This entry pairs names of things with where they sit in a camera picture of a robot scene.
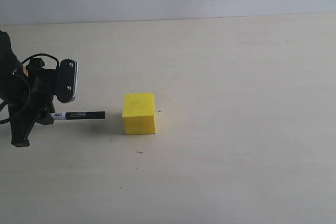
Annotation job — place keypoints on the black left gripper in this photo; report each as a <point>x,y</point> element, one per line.
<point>19,82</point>

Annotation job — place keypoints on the black and white marker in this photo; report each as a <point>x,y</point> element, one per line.
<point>79,115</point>

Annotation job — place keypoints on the yellow foam cube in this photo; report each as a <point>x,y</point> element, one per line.
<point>139,113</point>

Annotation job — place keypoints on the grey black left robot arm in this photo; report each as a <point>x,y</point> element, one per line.
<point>39,100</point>

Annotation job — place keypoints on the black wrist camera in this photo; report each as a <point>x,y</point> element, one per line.
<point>66,81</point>

